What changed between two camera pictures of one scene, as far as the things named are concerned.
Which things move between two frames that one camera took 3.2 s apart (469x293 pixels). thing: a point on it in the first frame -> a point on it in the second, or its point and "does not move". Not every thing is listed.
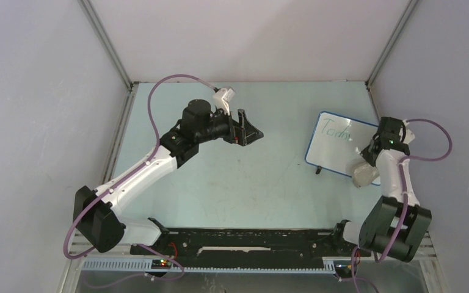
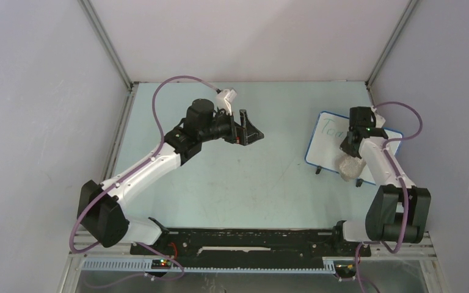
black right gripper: [367, 155] -> [345, 146]
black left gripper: [248, 133] does not move
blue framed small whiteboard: [338, 141] does not move
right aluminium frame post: [407, 11] does not move
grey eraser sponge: [364, 175] -> [351, 167]
